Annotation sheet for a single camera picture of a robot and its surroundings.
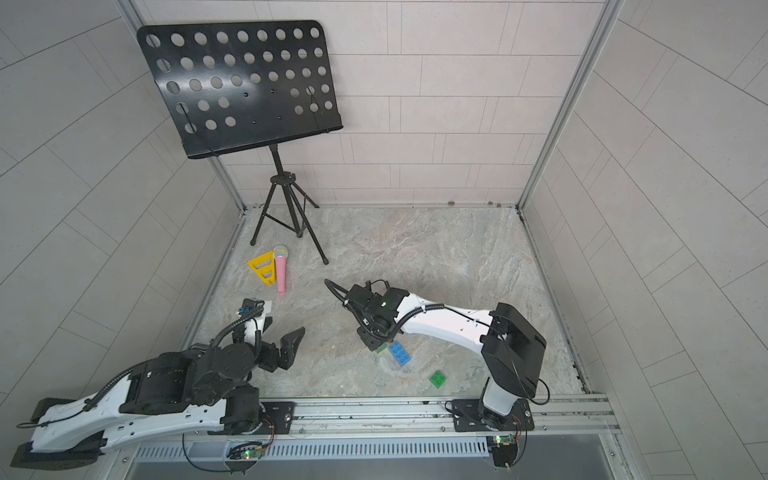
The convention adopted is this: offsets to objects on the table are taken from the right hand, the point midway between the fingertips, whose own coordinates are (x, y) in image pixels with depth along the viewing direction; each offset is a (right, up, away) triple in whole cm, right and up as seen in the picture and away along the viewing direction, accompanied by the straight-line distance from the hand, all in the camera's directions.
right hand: (374, 339), depth 80 cm
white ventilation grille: (-10, -21, -12) cm, 26 cm away
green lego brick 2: (+17, -9, -3) cm, 19 cm away
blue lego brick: (+7, -4, +1) cm, 8 cm away
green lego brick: (+3, +2, -11) cm, 12 cm away
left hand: (-16, +7, -13) cm, 22 cm away
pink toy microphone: (-33, +22, +19) cm, 44 cm away
